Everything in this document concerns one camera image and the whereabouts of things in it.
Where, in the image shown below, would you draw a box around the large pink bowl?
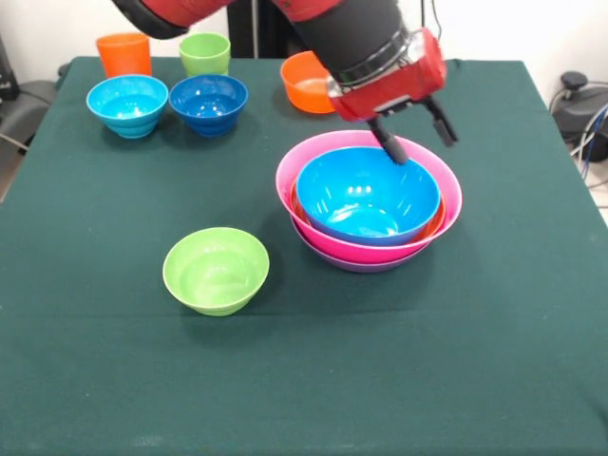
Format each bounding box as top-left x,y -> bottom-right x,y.
275,129 -> 464,265

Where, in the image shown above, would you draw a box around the small dark blue bowl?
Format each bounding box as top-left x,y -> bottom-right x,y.
168,74 -> 249,139

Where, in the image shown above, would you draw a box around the small green bowl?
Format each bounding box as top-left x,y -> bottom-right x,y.
161,226 -> 271,317

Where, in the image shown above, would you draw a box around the green cup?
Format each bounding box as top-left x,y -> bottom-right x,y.
178,31 -> 232,78

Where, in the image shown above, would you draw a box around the wide orange bowl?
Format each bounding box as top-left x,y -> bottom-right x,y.
289,182 -> 447,248

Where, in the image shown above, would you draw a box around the dark green tablecloth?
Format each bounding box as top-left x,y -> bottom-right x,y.
0,56 -> 608,456

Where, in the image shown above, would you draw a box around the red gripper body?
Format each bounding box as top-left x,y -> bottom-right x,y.
327,27 -> 448,125

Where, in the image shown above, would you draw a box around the tangle of floor cables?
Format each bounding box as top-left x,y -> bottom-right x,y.
568,102 -> 608,210

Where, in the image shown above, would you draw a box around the small light blue bowl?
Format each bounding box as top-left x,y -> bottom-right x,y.
85,74 -> 170,140

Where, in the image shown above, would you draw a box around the small deep orange bowl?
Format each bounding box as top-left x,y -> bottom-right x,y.
279,50 -> 337,115

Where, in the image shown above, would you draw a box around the grey wheeled floor base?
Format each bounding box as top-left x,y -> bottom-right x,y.
0,80 -> 61,143
550,70 -> 608,143

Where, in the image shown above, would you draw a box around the orange cup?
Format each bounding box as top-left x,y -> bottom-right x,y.
95,31 -> 153,79

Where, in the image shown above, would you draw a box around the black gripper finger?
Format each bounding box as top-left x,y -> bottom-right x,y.
367,115 -> 410,167
424,93 -> 460,148

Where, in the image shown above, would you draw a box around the medium blue bowl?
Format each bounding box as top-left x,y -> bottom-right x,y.
294,146 -> 443,247

